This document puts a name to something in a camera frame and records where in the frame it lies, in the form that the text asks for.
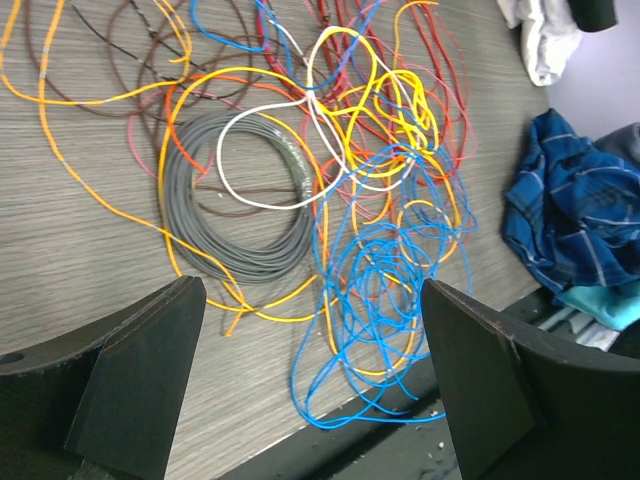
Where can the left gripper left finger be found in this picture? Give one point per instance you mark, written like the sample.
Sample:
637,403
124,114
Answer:
103,401

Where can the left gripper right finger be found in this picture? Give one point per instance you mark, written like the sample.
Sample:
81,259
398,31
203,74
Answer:
523,403

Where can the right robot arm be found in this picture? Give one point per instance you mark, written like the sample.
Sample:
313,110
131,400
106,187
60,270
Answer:
593,16

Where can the cyan cloth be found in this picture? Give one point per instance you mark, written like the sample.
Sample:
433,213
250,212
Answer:
614,307

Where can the blue plaid shirt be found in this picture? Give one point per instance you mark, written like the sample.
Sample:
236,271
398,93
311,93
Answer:
572,212

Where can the grey blue cloth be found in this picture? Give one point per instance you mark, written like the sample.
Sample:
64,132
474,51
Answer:
622,145

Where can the white cloth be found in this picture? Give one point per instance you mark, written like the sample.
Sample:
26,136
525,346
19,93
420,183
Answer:
549,36

